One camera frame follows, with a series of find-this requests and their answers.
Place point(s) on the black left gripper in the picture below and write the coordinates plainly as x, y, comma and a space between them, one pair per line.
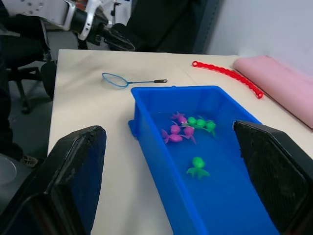
99, 30

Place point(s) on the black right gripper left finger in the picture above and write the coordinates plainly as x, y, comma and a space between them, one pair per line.
73, 176

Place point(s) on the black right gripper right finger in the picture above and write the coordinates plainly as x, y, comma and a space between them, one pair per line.
274, 171

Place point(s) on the blue fishing net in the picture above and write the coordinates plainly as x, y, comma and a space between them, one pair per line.
115, 80

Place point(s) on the blue plastic tub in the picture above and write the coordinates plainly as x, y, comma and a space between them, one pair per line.
220, 195

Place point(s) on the green toy fish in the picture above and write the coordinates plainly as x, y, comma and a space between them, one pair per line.
197, 164
200, 122
210, 125
192, 120

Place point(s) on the person in black clothes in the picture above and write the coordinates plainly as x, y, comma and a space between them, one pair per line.
159, 24

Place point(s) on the patterned shoe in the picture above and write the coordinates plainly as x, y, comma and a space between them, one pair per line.
29, 160

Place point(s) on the black office chair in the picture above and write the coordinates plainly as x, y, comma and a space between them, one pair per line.
22, 58

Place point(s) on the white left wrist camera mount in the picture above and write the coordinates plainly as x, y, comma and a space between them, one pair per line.
88, 23

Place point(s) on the grey metal post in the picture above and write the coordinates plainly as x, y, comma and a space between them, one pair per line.
207, 24

